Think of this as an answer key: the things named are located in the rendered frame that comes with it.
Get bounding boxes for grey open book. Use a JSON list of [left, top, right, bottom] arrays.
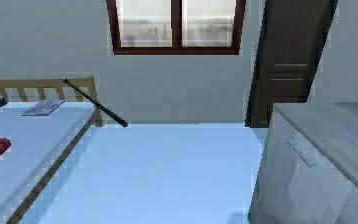
[[21, 98, 67, 117]]

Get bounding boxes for brown framed window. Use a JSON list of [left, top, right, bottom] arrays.
[[105, 0, 247, 56]]

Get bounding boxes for black baseball bat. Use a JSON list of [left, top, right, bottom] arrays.
[[62, 78, 129, 128]]

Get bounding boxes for grey chest of drawers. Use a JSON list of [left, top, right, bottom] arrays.
[[247, 101, 358, 224]]

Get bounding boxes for dark brown room door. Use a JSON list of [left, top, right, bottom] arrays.
[[245, 0, 339, 129]]

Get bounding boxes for wooden bed with pale mattress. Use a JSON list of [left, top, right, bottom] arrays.
[[0, 76, 104, 224]]

